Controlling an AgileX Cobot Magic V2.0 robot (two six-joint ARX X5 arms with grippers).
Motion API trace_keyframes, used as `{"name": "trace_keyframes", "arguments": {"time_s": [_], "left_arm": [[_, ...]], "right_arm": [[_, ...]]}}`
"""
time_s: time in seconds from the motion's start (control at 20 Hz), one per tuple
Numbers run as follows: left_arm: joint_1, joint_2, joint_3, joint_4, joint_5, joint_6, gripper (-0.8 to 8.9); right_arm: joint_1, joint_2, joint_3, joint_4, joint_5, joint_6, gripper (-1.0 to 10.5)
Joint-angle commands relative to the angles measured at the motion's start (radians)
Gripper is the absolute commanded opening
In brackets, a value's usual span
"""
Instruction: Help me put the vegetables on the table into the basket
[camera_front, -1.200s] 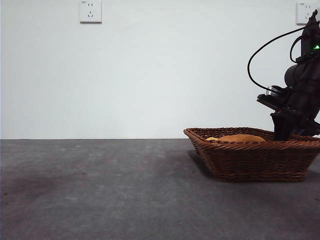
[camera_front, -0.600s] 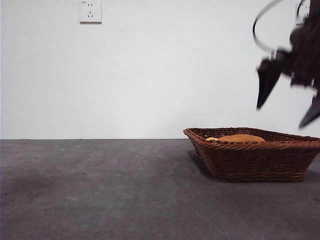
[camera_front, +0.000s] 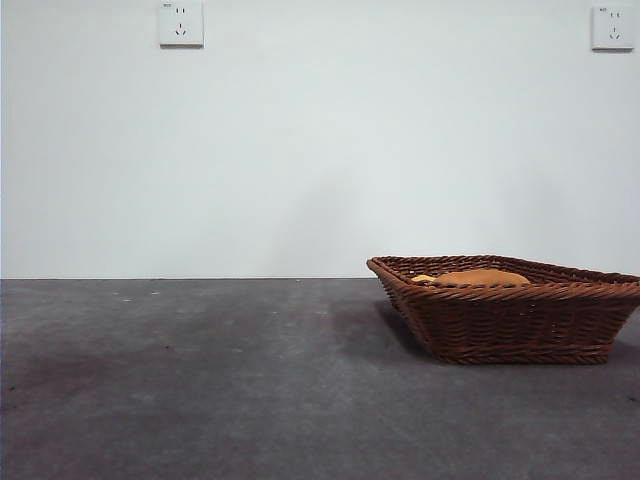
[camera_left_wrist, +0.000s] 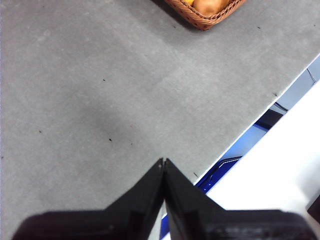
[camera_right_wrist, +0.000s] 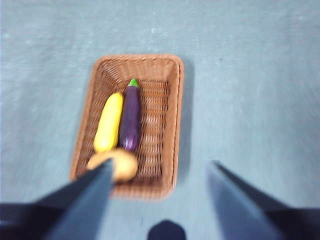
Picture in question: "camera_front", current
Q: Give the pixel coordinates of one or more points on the white wall socket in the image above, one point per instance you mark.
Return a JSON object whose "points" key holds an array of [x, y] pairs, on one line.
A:
{"points": [[181, 22], [613, 27]]}

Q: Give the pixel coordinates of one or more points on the brown wicker basket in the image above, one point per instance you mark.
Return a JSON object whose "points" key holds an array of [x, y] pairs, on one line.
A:
{"points": [[515, 325]]}

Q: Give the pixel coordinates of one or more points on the yellow corn cob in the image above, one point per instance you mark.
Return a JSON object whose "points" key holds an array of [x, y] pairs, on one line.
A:
{"points": [[422, 278]]}

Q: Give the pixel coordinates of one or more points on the brown potato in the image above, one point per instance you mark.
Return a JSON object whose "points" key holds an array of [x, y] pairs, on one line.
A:
{"points": [[485, 277]]}

